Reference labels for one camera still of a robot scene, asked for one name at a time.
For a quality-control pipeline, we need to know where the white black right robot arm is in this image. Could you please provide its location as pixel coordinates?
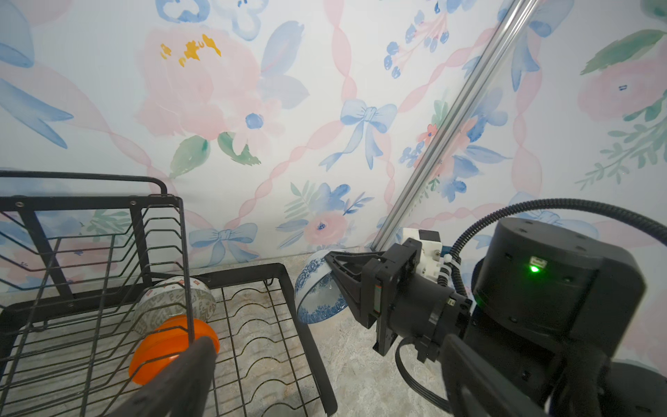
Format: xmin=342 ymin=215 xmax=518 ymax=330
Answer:
xmin=326 ymin=217 xmax=666 ymax=416

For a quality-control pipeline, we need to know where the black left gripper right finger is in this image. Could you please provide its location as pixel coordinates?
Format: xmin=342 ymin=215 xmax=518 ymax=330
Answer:
xmin=439 ymin=334 xmax=552 ymax=416

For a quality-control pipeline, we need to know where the black wire dish rack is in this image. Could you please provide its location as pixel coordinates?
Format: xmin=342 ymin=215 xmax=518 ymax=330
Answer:
xmin=1 ymin=170 xmax=338 ymax=416

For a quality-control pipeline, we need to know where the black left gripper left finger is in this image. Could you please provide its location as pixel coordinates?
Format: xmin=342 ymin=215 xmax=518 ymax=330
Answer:
xmin=111 ymin=336 xmax=217 ymax=417

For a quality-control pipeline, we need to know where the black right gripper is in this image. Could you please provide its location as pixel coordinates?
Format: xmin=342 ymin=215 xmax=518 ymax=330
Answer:
xmin=325 ymin=238 xmax=472 ymax=361

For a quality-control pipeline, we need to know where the black corrugated cable conduit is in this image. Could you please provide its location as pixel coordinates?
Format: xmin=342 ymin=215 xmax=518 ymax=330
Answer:
xmin=437 ymin=197 xmax=667 ymax=298

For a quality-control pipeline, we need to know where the green patterned ceramic bowl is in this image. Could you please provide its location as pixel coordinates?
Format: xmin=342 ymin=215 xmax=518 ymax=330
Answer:
xmin=133 ymin=276 xmax=216 ymax=337

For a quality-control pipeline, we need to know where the orange plastic bowl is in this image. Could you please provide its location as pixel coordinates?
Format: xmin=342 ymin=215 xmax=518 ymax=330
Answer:
xmin=128 ymin=314 xmax=190 ymax=386

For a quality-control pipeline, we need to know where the blue floral ceramic bowl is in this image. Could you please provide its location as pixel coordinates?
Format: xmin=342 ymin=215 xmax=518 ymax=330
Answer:
xmin=295 ymin=250 xmax=347 ymax=325

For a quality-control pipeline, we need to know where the right aluminium corner post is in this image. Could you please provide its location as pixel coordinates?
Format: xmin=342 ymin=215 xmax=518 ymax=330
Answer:
xmin=370 ymin=0 xmax=540 ymax=250

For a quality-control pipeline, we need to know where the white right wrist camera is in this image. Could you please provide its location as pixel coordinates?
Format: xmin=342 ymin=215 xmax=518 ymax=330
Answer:
xmin=401 ymin=228 xmax=451 ymax=287

